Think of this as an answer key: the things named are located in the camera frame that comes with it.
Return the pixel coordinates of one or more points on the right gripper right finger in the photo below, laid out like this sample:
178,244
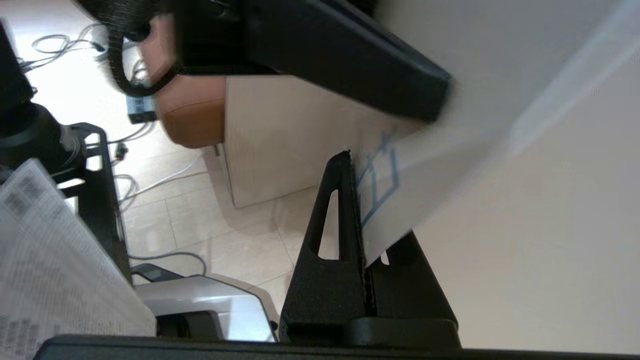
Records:
415,290

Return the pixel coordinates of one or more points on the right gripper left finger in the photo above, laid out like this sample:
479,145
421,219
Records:
325,295

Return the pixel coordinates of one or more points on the blue do-not-disturb door hanger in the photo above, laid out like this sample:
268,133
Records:
425,185

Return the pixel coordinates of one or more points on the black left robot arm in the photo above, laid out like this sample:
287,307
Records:
325,50

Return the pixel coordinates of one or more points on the white door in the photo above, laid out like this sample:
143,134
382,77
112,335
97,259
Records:
550,250

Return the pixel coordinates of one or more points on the beige upright panel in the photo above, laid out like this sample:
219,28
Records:
280,140

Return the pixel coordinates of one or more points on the small blue power adapter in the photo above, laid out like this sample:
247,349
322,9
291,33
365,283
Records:
141,109

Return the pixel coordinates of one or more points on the printed white label sheet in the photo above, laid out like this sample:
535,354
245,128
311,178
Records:
50,260

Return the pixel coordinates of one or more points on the black robot torso column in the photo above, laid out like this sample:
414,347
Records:
20,125

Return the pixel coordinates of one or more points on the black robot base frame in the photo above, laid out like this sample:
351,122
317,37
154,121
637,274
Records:
105,210

